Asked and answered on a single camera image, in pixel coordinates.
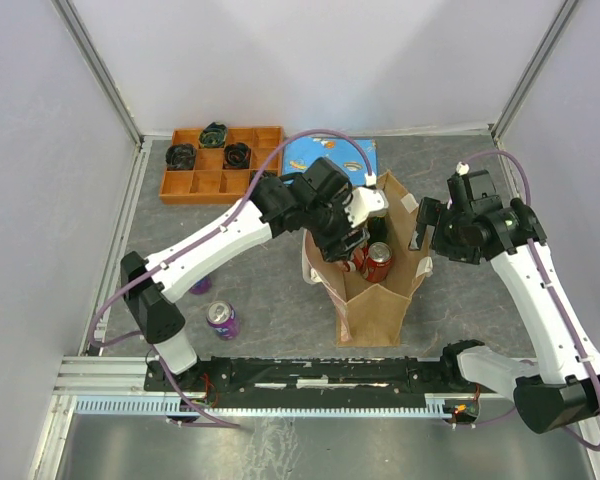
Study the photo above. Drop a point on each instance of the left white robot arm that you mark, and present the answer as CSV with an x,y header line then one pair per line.
x,y
321,200

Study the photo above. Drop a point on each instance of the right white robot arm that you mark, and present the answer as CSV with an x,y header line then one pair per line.
x,y
563,386

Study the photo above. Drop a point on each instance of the orange wooden divider tray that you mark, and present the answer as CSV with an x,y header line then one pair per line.
x,y
209,182

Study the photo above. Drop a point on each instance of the aluminium corner post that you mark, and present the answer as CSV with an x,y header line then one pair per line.
x,y
534,67
77,29

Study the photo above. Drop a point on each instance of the dark rolled sock right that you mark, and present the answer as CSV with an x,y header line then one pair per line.
x,y
264,174

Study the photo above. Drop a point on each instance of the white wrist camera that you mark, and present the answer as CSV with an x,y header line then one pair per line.
x,y
366,202
462,168

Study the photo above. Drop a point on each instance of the dark rolled sock middle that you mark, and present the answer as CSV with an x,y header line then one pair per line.
x,y
237,156

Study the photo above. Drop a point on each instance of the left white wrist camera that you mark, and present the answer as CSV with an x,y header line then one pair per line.
x,y
366,202

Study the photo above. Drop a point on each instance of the red coke can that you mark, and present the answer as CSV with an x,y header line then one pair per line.
x,y
358,257
378,262
350,266

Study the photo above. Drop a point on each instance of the purple fanta can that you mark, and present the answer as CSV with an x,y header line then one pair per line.
x,y
221,317
202,286

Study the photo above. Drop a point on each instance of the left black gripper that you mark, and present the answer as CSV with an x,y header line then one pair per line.
x,y
334,248

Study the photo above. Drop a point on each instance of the green glass bottle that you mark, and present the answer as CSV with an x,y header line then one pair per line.
x,y
378,230

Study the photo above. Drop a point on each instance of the blue patterned cloth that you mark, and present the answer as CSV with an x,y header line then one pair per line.
x,y
300,154

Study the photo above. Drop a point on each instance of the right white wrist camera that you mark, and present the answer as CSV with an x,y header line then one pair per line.
x,y
462,168

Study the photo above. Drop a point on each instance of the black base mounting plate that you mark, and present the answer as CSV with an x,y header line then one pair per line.
x,y
322,383

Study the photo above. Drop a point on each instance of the left aluminium corner post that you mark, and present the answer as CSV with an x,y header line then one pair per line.
x,y
77,29

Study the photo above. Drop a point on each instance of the purple fanta can left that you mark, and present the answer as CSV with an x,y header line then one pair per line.
x,y
202,286

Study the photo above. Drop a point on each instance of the right aluminium corner post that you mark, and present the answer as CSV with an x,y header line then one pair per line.
x,y
534,67

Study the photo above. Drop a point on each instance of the light blue cable duct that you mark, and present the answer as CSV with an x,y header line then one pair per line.
x,y
433,408

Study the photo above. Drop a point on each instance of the purple fanta can front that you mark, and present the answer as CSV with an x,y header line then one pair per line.
x,y
221,317

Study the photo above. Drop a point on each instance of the red coke can front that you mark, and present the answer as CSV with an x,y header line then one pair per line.
x,y
358,257

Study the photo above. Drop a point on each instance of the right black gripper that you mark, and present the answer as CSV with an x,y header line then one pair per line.
x,y
429,214

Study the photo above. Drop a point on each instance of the brown canvas tote bag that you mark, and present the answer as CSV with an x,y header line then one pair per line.
x,y
371,314

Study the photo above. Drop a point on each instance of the dark rolled sock top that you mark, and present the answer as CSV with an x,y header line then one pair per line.
x,y
213,136

